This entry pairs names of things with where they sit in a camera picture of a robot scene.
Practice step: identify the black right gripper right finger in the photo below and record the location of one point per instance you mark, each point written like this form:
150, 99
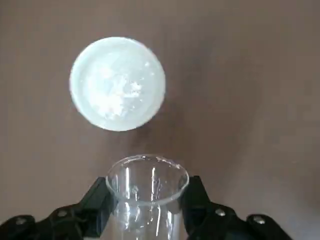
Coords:
200, 215

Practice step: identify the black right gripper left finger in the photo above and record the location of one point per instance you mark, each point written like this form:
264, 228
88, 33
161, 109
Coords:
87, 215

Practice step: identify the white bowl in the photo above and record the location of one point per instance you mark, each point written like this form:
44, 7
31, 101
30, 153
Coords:
117, 82

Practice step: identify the clear glass measuring cup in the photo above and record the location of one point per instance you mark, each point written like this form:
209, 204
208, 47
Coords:
147, 205

